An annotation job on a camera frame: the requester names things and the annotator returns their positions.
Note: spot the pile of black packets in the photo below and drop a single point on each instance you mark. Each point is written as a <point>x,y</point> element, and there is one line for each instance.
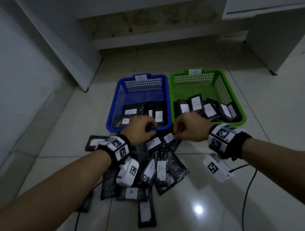
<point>209,110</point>
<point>159,170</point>

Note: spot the white desk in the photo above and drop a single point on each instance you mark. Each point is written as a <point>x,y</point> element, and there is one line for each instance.
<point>271,33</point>

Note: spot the person's right hand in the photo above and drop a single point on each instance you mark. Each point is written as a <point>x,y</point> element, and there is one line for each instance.
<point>194,127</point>

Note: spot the black left wristband with markers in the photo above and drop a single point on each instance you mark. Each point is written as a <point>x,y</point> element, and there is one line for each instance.
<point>116,147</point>

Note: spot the person's right forearm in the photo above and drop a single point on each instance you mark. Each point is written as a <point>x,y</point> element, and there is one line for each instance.
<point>276,161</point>

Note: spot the black packet with white label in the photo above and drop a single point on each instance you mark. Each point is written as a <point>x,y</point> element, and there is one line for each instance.
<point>150,111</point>
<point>131,111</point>
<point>168,138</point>
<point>124,121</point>
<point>159,115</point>

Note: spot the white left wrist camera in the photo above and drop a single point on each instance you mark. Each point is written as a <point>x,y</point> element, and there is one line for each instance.
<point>128,172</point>

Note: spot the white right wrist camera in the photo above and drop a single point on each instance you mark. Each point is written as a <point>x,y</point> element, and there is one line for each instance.
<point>215,169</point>

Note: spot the person's left fingers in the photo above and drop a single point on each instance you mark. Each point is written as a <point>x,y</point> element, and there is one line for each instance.
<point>151,125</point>

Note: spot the black right wristband with markers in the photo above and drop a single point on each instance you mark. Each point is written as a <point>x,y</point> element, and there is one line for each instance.
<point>224,139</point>

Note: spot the person's left hand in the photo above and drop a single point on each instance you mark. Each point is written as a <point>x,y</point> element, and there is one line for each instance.
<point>137,129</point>

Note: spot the person's left forearm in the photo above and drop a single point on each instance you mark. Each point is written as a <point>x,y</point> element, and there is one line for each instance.
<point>59,188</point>

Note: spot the blue plastic basket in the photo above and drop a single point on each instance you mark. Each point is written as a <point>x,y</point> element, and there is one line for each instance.
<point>143,94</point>

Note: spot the white cabinet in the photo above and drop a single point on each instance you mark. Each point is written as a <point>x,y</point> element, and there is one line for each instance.
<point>71,42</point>

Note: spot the green plastic basket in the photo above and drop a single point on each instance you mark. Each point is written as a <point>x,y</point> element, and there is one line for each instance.
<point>190,89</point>

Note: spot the person's right fingers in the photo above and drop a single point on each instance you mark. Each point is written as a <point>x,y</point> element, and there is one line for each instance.
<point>178,129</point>

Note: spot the white paper basket label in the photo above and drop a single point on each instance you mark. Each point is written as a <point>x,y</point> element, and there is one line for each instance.
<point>195,71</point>
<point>141,77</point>

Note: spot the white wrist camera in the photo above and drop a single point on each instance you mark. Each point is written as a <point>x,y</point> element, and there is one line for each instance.
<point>128,172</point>
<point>215,169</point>

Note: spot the black wristband with markers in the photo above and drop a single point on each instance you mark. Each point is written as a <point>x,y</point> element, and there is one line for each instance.
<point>224,139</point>
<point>116,147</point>

